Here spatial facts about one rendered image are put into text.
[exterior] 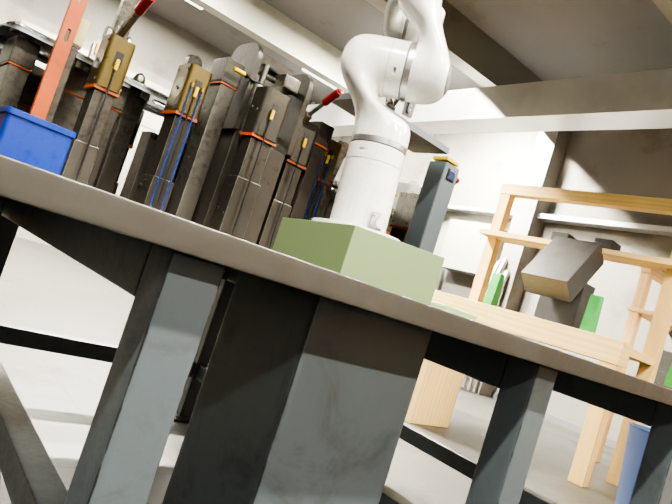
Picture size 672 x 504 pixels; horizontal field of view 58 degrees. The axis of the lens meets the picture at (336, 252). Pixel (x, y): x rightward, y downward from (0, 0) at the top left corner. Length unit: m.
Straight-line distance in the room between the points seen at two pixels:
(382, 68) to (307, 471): 0.79
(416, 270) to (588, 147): 7.39
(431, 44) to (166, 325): 0.79
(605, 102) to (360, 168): 5.09
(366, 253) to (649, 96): 5.07
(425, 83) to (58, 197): 0.80
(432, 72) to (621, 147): 7.08
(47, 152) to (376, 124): 0.60
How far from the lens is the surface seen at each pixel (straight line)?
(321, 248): 1.14
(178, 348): 0.83
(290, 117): 1.62
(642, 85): 6.11
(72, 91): 1.60
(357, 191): 1.21
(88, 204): 0.72
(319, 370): 1.08
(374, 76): 1.29
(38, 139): 1.09
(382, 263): 1.14
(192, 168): 1.46
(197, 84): 1.48
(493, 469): 1.41
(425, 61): 1.28
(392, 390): 1.21
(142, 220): 0.73
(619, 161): 8.22
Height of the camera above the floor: 0.67
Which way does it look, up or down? 4 degrees up
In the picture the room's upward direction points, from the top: 18 degrees clockwise
